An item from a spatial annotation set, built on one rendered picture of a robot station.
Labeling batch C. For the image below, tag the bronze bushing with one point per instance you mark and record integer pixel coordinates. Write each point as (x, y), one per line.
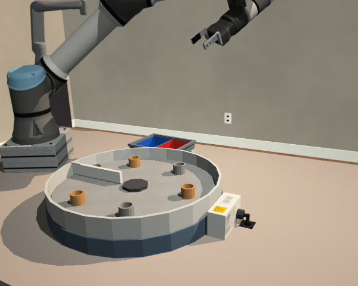
(76, 199)
(134, 161)
(187, 191)

